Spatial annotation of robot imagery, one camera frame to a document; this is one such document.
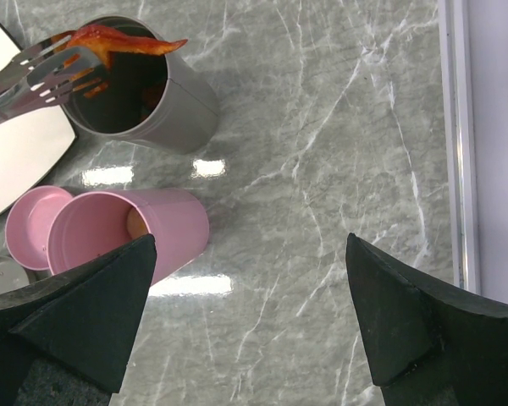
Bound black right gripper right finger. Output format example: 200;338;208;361
345;233;508;405

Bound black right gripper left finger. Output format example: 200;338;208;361
0;234;157;405

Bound pink round lid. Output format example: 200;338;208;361
5;185;74;272

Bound breaded orange nugget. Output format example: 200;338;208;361
126;207;149;239

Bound steel food tongs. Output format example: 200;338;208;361
0;30;108;124

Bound orange chicken wing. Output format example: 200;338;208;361
52;24;189;99

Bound grey round lid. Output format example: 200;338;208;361
0;256;30;294

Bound pink cylindrical container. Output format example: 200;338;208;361
47;189;209;284

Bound white square plate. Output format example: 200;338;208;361
0;14;78;228

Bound grey cylindrical container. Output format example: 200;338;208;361
63;40;219;153

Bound aluminium front rail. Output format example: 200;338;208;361
438;0;481;294

